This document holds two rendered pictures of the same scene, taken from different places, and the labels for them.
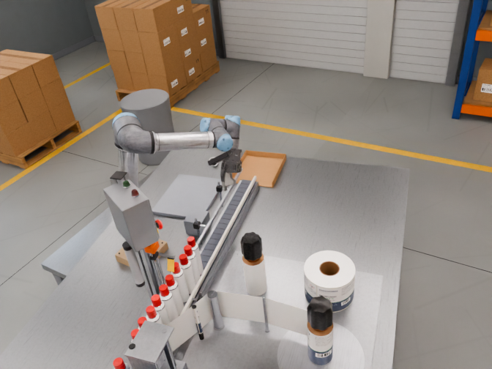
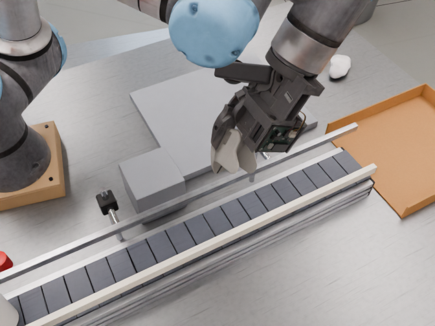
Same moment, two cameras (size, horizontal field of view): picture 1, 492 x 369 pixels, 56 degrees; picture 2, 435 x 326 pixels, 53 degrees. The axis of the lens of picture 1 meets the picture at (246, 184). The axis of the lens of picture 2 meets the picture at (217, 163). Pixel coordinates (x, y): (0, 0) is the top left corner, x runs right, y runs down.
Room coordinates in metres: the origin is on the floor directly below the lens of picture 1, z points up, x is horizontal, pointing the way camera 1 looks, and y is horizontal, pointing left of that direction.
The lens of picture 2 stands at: (1.49, -0.16, 1.59)
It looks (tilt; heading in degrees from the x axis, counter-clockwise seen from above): 51 degrees down; 40
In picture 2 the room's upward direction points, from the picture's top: straight up
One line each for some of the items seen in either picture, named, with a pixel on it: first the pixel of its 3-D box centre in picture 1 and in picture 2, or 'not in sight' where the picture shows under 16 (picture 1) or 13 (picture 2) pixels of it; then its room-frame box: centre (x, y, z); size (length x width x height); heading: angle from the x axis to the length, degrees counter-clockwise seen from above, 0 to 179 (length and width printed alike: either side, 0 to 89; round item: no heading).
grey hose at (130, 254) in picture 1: (134, 264); not in sight; (1.24, 0.45, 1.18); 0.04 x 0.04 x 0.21
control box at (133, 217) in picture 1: (132, 214); not in sight; (1.29, 0.41, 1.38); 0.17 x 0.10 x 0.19; 32
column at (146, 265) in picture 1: (140, 244); not in sight; (1.37, 0.45, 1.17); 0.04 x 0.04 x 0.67; 67
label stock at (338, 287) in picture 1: (329, 280); not in sight; (1.25, -0.29, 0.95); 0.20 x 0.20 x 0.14
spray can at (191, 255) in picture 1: (191, 264); not in sight; (1.40, 0.27, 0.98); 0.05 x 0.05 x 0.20
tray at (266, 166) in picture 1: (258, 168); (415, 143); (2.27, -0.09, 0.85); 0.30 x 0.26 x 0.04; 157
